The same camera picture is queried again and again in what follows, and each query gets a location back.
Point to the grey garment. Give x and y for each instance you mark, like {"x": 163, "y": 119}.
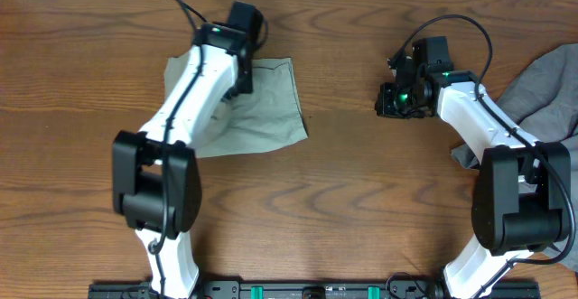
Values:
{"x": 542, "y": 100}

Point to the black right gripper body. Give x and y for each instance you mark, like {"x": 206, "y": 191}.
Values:
{"x": 398, "y": 102}

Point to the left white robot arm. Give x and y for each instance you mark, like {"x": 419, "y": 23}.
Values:
{"x": 155, "y": 177}

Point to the khaki green shorts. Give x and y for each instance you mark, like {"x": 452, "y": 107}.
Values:
{"x": 266, "y": 114}

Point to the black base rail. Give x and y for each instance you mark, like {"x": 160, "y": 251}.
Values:
{"x": 400, "y": 285}

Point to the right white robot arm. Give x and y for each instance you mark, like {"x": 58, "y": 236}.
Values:
{"x": 521, "y": 202}

